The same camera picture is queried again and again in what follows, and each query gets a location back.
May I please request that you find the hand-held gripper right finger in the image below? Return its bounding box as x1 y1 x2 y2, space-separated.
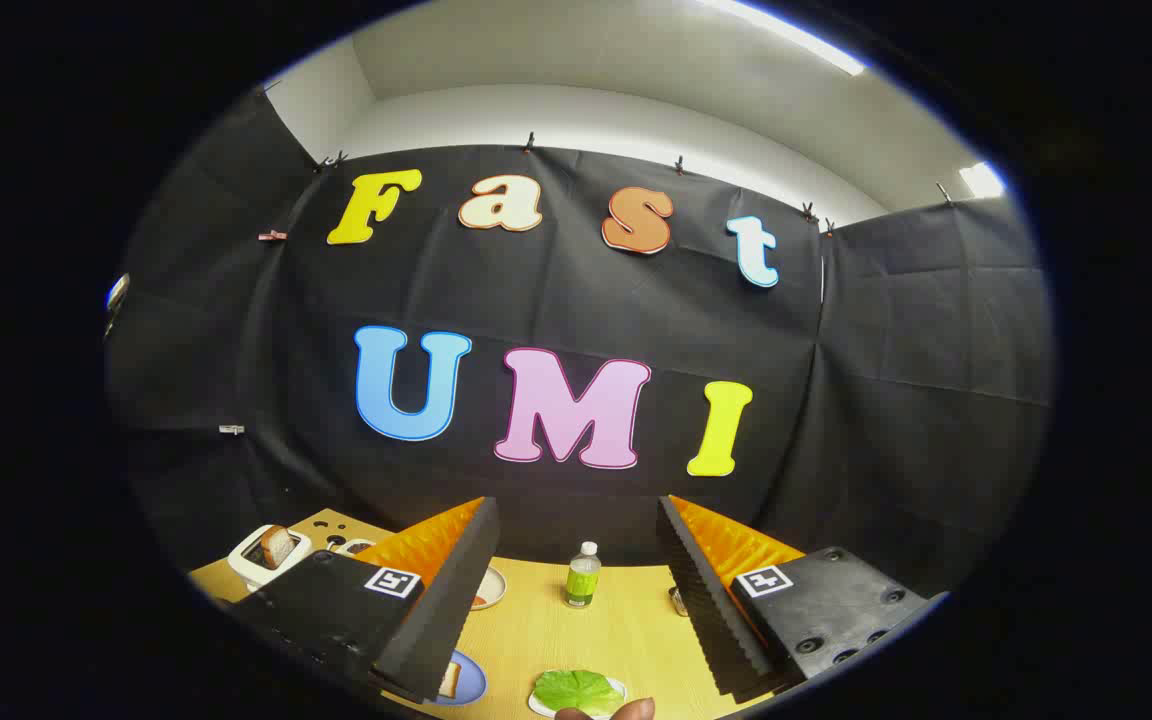
656 494 949 704

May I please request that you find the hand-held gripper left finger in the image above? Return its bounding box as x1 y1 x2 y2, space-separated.
226 496 501 704

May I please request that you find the green lettuce leaf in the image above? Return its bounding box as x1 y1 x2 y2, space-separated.
534 669 625 717

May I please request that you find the brown toast slice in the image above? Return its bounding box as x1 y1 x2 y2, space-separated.
258 526 297 569

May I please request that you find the round white meat plate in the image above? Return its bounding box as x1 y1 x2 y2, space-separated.
471 566 508 611

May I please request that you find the blue plate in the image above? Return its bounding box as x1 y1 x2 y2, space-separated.
433 650 488 707

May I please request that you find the green label drink bottle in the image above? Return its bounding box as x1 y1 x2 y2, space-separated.
565 541 603 609

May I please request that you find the white rounded square plate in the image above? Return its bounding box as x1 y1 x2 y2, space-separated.
528 675 629 720

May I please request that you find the white toaster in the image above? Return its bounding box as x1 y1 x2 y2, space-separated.
228 525 313 591

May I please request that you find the black backdrop cloth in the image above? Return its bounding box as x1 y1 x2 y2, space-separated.
104 85 1055 601

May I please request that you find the row of black clips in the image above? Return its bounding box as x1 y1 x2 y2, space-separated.
314 130 957 236

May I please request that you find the small ceiling light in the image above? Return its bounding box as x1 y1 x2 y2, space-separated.
958 162 1007 199

